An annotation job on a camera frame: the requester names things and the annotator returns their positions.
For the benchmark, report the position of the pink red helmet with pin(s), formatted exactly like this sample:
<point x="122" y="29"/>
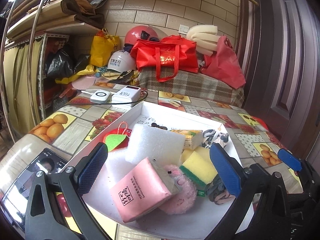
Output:
<point x="140" y="32"/>

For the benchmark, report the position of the cow print cloth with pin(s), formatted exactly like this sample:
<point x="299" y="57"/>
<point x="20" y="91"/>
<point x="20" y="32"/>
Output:
<point x="211" y="136"/>

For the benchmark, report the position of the metal shelf rack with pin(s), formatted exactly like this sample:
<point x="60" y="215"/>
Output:
<point x="49" y="14"/>

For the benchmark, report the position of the white power bank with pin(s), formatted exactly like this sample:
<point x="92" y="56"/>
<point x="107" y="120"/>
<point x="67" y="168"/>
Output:
<point x="128" y="94"/>

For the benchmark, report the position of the pink plush toy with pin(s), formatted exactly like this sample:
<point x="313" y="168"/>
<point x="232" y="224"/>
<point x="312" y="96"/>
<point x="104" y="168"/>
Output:
<point x="184" y="200"/>

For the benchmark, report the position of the black plastic bag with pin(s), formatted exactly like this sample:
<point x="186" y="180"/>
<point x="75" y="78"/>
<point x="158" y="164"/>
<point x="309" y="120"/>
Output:
<point x="64" y="64"/>

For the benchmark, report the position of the yellow curtain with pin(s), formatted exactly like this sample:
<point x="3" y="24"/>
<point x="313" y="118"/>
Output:
<point x="16" y="85"/>

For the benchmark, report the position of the red plastic bag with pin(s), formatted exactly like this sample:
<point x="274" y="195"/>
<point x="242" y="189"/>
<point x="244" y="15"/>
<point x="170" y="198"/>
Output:
<point x="259" y="122"/>

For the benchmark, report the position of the dark red fabric bag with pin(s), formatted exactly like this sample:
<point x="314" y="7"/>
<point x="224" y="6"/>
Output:
<point x="223" y="65"/>

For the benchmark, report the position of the green yellow sponge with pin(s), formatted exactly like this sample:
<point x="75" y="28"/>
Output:
<point x="198" y="169"/>

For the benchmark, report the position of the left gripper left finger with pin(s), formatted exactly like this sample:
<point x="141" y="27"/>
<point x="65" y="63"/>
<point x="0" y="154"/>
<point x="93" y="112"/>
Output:
<point x="44" y="218"/>

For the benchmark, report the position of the white helmet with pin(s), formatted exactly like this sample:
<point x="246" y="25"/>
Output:
<point x="121" y="61"/>

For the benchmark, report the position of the plaid covered bench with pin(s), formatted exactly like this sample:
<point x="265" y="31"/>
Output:
<point x="194" y="85"/>

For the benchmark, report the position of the cream foam roll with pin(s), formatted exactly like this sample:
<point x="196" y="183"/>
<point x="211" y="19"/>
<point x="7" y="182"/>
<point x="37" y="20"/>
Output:
<point x="205" y="37"/>

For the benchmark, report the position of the pink tissue pack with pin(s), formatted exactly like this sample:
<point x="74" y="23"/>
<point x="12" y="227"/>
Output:
<point x="143" y="189"/>

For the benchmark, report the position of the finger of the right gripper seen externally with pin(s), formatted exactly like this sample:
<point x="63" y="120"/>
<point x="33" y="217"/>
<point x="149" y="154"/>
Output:
<point x="290" y="160"/>

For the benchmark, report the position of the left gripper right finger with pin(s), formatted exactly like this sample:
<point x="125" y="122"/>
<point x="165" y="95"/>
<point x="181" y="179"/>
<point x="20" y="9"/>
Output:
<point x="243" y="183"/>

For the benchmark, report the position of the bright red tote bag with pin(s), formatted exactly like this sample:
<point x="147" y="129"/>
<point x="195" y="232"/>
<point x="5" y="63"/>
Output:
<point x="168" y="56"/>

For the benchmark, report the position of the smartphone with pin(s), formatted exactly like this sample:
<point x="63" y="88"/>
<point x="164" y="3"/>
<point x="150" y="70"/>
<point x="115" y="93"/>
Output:
<point x="15" y="199"/>

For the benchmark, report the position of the white shallow box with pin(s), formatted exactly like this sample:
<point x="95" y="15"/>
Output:
<point x="197" y="222"/>

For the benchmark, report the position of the red plush apple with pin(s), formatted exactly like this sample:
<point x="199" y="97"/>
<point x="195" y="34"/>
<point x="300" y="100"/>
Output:
<point x="117" y="138"/>

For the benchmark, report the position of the yellow shopping bag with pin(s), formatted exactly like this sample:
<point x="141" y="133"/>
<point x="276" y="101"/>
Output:
<point x="103" y="46"/>

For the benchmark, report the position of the white round charger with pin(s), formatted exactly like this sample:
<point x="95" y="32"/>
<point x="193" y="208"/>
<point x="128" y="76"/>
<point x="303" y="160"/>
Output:
<point x="100" y="96"/>

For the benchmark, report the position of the white foam block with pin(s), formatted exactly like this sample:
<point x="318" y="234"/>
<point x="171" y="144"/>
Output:
<point x="158" y="145"/>

